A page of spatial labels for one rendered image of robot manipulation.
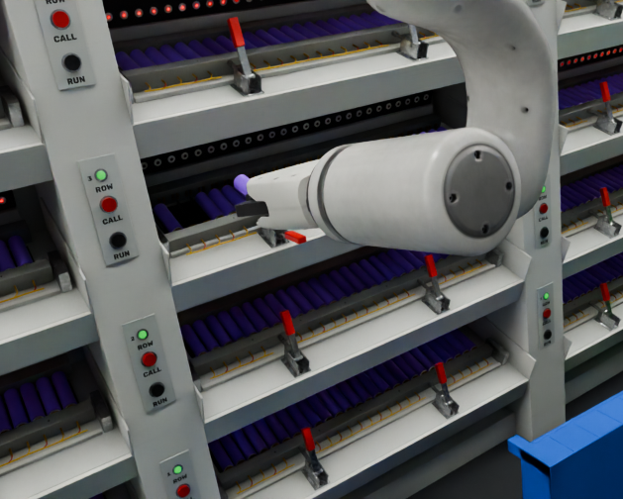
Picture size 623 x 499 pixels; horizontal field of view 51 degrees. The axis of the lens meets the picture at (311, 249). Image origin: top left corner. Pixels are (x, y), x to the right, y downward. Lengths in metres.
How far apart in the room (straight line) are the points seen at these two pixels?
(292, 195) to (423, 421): 0.69
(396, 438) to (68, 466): 0.52
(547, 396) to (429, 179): 0.96
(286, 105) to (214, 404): 0.41
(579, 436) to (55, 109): 0.81
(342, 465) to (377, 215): 0.68
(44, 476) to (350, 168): 0.57
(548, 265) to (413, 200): 0.82
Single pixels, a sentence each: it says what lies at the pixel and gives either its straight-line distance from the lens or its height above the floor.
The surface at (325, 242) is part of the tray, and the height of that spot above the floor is 0.52.
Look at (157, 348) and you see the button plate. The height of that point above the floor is 0.46.
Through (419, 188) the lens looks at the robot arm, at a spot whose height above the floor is 0.70.
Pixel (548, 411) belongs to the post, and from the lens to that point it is 1.36.
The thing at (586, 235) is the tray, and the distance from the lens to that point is 1.36.
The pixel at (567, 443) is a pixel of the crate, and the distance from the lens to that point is 1.03.
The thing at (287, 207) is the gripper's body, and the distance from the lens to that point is 0.56.
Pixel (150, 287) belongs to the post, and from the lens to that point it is 0.81.
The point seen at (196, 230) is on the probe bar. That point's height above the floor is 0.58.
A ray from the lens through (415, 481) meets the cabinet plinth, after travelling 1.24.
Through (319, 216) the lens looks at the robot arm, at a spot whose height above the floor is 0.66.
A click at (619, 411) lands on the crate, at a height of 0.20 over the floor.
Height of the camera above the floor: 0.81
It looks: 19 degrees down
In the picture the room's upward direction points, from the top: 9 degrees counter-clockwise
